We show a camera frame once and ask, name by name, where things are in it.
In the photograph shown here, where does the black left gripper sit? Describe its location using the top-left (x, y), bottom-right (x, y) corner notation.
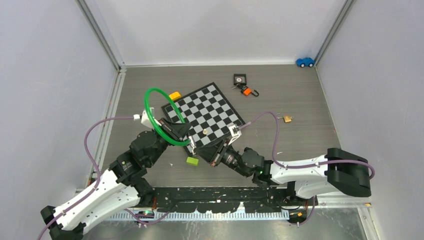
top-left (146, 116), bottom-right (190, 166)

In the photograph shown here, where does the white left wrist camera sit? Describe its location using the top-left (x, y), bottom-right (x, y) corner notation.
top-left (132, 109), bottom-right (154, 129)

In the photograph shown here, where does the blue toy car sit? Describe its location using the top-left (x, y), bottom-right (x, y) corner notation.
top-left (295, 57), bottom-right (315, 68)

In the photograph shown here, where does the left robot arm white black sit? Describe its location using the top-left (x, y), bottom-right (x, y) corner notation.
top-left (40, 130), bottom-right (171, 240)

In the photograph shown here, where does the black white chessboard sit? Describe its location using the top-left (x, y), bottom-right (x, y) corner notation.
top-left (174, 82), bottom-right (246, 148)

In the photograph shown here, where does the brass padlock with steel shackle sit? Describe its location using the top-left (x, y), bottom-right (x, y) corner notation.
top-left (277, 115), bottom-right (294, 123)

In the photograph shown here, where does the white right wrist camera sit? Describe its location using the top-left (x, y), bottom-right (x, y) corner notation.
top-left (228, 124), bottom-right (242, 145)

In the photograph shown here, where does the orange black padlock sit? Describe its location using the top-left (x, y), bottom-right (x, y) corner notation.
top-left (240, 86), bottom-right (259, 97)

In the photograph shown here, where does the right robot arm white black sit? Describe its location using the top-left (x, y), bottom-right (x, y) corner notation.
top-left (194, 140), bottom-right (375, 205)

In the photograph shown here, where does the green cable lock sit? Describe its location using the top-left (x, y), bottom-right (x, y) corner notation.
top-left (144, 87), bottom-right (197, 157)

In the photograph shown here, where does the lime green block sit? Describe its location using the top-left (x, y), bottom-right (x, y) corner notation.
top-left (186, 157), bottom-right (199, 167)

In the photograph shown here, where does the yellow toy block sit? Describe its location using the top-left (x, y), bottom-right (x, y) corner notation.
top-left (168, 91), bottom-right (182, 102)

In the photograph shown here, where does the aluminium frame rail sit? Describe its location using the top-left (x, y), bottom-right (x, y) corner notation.
top-left (86, 186), bottom-right (372, 224)

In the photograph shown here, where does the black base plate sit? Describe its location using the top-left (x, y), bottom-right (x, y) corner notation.
top-left (135, 187), bottom-right (306, 214)

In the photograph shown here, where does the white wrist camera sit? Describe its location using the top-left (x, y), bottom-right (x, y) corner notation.
top-left (132, 109), bottom-right (154, 129)
top-left (228, 124), bottom-right (242, 145)

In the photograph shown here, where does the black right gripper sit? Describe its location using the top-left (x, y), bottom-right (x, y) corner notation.
top-left (194, 137), bottom-right (251, 179)

